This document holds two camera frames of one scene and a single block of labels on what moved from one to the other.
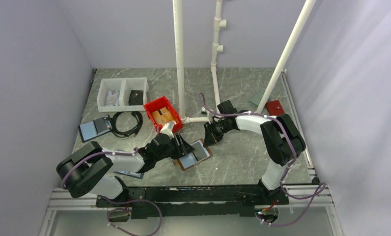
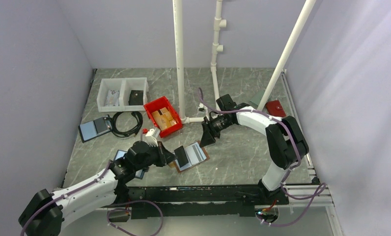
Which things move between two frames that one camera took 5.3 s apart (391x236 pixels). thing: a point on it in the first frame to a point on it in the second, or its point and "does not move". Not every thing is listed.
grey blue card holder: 93,129 does not move
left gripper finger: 185,148 to 168,157
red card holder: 274,107 does not move
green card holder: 256,96 does not move
